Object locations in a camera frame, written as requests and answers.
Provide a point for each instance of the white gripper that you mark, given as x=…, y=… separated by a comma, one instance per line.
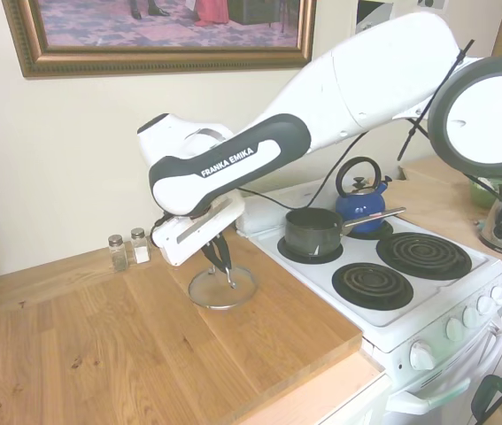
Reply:
x=197, y=234

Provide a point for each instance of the glass pot lid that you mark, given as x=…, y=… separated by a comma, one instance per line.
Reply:
x=215, y=295

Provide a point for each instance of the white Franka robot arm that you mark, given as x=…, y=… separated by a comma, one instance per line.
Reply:
x=233, y=168

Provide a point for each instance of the small black coil burner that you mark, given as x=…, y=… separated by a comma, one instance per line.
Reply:
x=372, y=288
x=282, y=249

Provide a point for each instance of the glass salt shaker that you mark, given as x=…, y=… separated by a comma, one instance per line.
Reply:
x=140, y=250

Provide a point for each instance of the glass pepper shaker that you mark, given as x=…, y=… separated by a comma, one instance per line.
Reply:
x=118, y=257

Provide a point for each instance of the blue stovetop kettle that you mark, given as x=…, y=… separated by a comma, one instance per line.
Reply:
x=361, y=208

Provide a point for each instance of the wooden butcher block board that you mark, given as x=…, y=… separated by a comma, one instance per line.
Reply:
x=100, y=345

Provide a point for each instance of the gold framed painting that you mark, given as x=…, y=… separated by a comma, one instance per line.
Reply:
x=166, y=59

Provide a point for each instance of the white electric stove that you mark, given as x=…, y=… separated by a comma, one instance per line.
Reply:
x=432, y=305

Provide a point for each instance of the large white oven knob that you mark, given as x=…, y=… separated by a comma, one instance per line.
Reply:
x=422, y=355

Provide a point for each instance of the small white stove knob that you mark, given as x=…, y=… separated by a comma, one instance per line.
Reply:
x=498, y=295
x=454, y=330
x=471, y=317
x=484, y=305

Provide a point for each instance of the green bowl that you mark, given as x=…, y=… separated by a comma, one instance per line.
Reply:
x=478, y=197

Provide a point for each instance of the large grey shapes wall print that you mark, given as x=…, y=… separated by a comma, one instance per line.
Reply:
x=365, y=11

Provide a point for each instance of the cropped grey shapes wall print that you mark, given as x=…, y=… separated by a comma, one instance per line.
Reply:
x=432, y=3

